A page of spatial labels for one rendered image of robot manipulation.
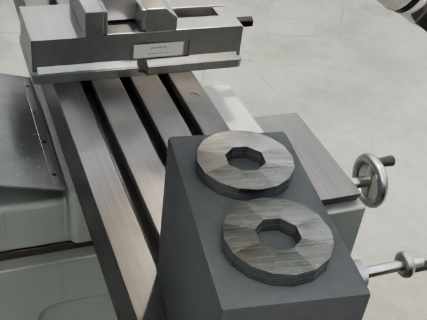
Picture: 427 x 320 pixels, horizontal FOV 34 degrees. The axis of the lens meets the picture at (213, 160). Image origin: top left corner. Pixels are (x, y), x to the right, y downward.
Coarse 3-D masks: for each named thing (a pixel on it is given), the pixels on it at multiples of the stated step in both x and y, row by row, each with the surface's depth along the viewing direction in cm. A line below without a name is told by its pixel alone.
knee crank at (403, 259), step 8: (400, 256) 144; (408, 256) 143; (416, 256) 146; (360, 264) 139; (376, 264) 143; (384, 264) 142; (392, 264) 143; (400, 264) 143; (408, 264) 142; (416, 264) 144; (424, 264) 147; (360, 272) 138; (368, 272) 139; (376, 272) 141; (384, 272) 142; (392, 272) 143; (400, 272) 145; (408, 272) 143; (368, 280) 138
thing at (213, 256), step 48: (192, 144) 66; (240, 144) 65; (288, 144) 68; (192, 192) 60; (240, 192) 60; (288, 192) 62; (192, 240) 59; (240, 240) 54; (288, 240) 57; (336, 240) 58; (192, 288) 60; (240, 288) 52; (288, 288) 53; (336, 288) 53
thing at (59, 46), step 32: (96, 0) 107; (192, 0) 121; (32, 32) 106; (64, 32) 107; (96, 32) 106; (128, 32) 109; (160, 32) 110; (192, 32) 112; (224, 32) 115; (32, 64) 106; (64, 64) 108; (96, 64) 110; (128, 64) 111; (160, 64) 113; (192, 64) 114; (224, 64) 117
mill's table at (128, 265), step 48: (48, 0) 136; (48, 96) 114; (96, 96) 107; (144, 96) 107; (192, 96) 109; (96, 144) 96; (144, 144) 97; (96, 192) 88; (144, 192) 89; (96, 240) 89; (144, 240) 82; (144, 288) 76
